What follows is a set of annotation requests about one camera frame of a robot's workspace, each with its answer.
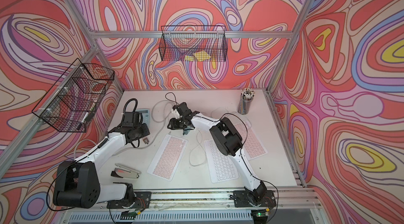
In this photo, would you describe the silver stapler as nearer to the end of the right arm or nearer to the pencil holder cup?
the end of the right arm

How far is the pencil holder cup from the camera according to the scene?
3.11 ft

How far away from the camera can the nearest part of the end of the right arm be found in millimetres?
780

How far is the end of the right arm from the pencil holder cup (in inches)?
13.4
